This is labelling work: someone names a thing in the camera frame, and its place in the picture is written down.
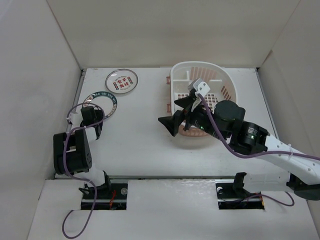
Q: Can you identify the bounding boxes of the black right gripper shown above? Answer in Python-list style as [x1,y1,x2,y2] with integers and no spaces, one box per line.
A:
[158,94,228,142]

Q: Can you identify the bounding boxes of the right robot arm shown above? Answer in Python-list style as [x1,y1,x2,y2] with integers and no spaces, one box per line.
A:
[158,96,320,201]

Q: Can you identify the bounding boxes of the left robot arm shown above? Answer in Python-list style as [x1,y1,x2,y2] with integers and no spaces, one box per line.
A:
[53,103,112,199]

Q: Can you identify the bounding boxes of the white plastic dish rack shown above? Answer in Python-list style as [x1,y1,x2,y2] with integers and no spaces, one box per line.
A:
[167,61,238,114]

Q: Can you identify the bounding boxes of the plate with green rim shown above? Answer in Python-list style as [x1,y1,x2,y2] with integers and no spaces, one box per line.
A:
[82,91,118,119]

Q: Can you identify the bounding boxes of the plate with red characters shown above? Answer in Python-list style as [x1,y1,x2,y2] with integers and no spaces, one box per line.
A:
[105,68,139,95]

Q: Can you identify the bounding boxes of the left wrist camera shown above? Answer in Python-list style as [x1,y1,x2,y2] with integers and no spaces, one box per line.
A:
[66,112,82,126]

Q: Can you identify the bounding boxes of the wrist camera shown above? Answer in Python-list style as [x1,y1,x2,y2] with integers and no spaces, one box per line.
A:
[187,78,211,97]
[66,112,82,126]

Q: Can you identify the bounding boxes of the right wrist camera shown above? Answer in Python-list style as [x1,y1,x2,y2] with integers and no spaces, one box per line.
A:
[187,78,211,97]

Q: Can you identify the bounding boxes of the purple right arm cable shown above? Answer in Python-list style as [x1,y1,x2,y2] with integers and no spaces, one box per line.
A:
[196,92,320,206]

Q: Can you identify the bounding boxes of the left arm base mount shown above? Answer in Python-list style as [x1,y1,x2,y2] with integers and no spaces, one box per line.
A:
[79,171,128,211]

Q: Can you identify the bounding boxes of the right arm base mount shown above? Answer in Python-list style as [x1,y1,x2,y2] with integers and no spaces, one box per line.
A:
[215,172,265,210]

